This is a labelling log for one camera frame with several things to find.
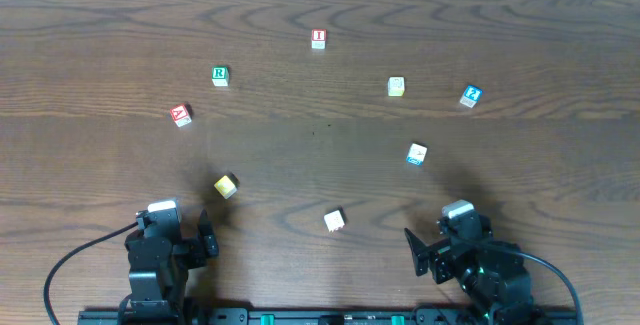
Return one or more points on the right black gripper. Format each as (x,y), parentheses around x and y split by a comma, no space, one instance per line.
(433,254)

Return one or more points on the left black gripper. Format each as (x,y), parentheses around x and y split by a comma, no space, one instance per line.
(192,249)

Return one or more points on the red letter A block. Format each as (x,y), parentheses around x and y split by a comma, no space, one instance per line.
(181,115)

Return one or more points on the blue number 2 block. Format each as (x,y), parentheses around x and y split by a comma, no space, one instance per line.
(471,96)

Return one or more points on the red letter I block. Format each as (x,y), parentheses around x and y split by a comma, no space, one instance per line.
(318,39)

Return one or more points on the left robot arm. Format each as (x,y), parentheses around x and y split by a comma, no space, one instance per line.
(158,293)

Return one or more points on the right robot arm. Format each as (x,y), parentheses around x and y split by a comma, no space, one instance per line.
(488,271)

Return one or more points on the yellow wooden block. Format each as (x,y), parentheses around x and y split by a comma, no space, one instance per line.
(226,186)

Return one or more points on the white red-print block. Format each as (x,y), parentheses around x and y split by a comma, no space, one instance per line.
(334,220)

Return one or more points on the blue-sided picture block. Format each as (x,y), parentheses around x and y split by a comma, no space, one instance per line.
(416,154)

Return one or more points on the green letter R block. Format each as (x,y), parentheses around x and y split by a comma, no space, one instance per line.
(220,76)

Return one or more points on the yellow-sided picture block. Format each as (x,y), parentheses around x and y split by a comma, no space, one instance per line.
(396,86)

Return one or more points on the black mounting rail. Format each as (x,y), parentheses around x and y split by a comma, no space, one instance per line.
(241,316)

